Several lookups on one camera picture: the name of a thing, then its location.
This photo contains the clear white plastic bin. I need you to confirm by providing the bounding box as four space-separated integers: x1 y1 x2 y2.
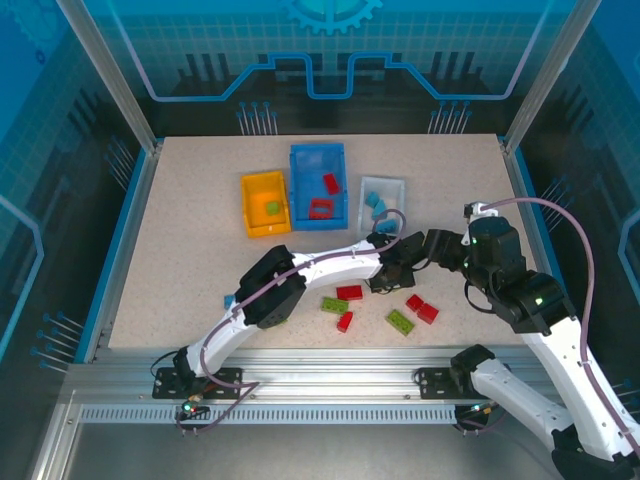
357 175 406 237

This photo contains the blue plastic bin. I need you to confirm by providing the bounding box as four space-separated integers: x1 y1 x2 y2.
289 142 350 232

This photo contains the yellow plastic bin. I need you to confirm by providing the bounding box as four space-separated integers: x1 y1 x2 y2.
240 170 293 239

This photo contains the small LED connector board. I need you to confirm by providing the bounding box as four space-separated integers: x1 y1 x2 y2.
457 399 501 419
174 394 209 419

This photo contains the grey metal lower shelf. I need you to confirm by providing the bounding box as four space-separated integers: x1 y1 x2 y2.
64 423 556 480

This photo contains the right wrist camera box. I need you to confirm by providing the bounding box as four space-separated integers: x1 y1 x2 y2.
462 200 499 221

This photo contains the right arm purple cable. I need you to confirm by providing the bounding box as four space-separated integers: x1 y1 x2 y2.
482 197 640 456

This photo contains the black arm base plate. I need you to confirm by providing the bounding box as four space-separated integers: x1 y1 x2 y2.
152 366 245 400
416 367 481 400

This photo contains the wide aluminium mounting rail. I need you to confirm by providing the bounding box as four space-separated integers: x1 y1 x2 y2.
64 348 599 407

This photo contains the slotted grey cable duct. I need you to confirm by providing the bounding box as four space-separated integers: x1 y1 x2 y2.
78 405 459 426

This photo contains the aluminium frame post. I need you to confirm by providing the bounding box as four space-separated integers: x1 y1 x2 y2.
502 0 604 154
55 0 164 154

